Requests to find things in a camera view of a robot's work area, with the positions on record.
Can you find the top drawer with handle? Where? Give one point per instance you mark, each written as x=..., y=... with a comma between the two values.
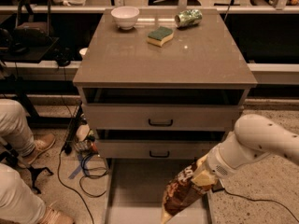
x=162, y=117

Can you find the middle drawer with handle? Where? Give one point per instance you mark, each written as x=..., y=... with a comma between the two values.
x=181, y=150

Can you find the green yellow sponge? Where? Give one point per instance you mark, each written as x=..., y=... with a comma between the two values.
x=160, y=36

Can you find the tan lower shoe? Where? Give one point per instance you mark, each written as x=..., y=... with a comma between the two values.
x=53, y=216

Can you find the drawer with handle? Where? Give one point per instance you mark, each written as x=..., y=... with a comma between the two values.
x=162, y=117
x=181, y=150

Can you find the tan shoe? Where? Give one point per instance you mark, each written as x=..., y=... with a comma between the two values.
x=36, y=149
x=53, y=216

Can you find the person's lower leg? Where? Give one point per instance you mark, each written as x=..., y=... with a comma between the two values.
x=17, y=202

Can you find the person's upper leg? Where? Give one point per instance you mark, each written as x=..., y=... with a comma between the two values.
x=14, y=127

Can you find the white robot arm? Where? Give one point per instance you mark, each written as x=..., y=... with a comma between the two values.
x=254, y=138

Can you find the grey drawer cabinet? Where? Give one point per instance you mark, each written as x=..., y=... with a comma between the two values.
x=199, y=66

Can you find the black power adapter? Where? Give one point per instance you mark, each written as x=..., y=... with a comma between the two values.
x=218, y=186

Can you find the black headphones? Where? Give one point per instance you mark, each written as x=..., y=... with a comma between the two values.
x=62, y=56

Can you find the person's leg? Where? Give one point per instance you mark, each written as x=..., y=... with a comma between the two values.
x=14, y=127
x=17, y=202

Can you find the green soda can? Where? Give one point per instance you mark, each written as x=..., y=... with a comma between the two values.
x=188, y=18

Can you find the open bottom drawer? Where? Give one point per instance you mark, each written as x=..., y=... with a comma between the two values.
x=137, y=189

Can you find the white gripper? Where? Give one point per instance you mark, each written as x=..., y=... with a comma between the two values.
x=217, y=164

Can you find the white bowl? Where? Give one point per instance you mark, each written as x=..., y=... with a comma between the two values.
x=125, y=17

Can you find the black bag on shelf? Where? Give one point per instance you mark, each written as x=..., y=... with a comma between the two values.
x=27, y=30

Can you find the brown chip bag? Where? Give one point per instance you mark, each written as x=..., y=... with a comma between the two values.
x=180, y=193

